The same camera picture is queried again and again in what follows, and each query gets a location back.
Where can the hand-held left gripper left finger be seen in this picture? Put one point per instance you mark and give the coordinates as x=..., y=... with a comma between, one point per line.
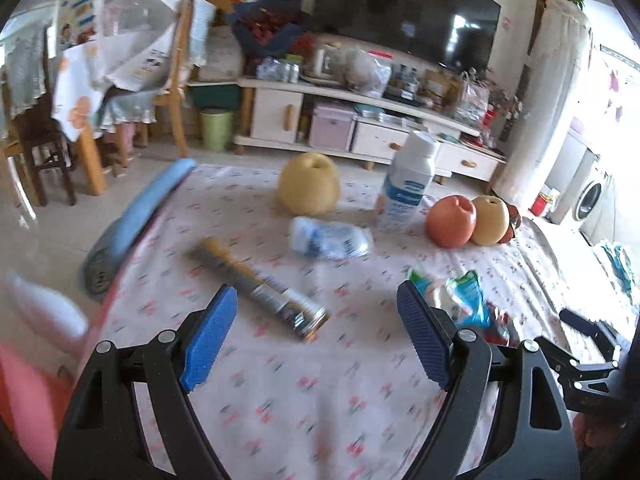
x=210, y=340

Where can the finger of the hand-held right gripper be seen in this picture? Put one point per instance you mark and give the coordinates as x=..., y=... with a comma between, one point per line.
x=575, y=370
x=585, y=324

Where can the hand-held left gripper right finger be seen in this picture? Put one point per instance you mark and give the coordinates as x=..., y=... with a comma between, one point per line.
x=425, y=340

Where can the gold black snack wrapper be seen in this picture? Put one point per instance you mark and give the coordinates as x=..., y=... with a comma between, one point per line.
x=260, y=290

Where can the red wrapper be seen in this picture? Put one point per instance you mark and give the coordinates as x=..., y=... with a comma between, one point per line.
x=502, y=322

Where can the person's right hand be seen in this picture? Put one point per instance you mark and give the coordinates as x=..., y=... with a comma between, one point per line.
x=589, y=435

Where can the green snack wrapper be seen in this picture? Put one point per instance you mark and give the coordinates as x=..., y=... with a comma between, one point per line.
x=467, y=295

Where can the red apple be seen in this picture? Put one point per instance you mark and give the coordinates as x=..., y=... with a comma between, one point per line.
x=451, y=221

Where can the orange tangerine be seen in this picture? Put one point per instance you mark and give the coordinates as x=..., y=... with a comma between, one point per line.
x=514, y=225

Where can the red bucket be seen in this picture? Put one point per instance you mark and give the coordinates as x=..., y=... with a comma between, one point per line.
x=544, y=202

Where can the white washing machine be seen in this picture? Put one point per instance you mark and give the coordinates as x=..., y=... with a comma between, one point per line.
x=592, y=195

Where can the small yellow pear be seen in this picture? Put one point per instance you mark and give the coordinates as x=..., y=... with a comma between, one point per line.
x=491, y=220

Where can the crushed white blue bottle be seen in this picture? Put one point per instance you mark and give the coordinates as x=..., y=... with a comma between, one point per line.
x=330, y=237

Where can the blue chair back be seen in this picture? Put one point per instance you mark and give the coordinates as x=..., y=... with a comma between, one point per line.
x=132, y=220

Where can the white yogurt bottle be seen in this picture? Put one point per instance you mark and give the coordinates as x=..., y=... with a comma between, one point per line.
x=406, y=190

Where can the white rounded object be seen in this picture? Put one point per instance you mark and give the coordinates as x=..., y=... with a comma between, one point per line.
x=45, y=310

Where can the large yellow pear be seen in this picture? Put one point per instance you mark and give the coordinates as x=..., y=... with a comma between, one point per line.
x=309, y=185

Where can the pink object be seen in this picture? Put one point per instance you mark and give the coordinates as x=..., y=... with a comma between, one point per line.
x=30, y=410

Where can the green waste bin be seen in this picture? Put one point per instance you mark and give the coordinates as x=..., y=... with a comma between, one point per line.
x=216, y=130

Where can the white television cabinet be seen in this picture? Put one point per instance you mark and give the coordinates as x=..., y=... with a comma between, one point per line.
x=380, y=130

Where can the covered standing air conditioner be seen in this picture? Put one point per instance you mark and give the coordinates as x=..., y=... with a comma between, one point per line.
x=545, y=110

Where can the pink storage box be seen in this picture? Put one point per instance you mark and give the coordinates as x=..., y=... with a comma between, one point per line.
x=331, y=127

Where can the dark wooden stool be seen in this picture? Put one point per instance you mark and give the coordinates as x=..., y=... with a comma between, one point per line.
x=47, y=160

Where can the wooden chair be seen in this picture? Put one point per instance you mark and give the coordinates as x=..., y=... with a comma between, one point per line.
x=177, y=90

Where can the dining table with printed cloth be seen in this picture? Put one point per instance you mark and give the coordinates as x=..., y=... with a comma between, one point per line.
x=75, y=105

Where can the clear plastic bag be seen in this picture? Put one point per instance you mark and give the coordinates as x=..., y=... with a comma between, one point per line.
x=367, y=72

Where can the white electric kettle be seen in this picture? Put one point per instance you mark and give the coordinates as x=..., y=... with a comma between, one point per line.
x=326, y=60

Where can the dark wrapped flower bouquet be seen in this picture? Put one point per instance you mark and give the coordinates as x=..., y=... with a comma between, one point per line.
x=270, y=27

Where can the black television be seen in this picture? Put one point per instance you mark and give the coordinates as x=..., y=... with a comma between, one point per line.
x=407, y=10

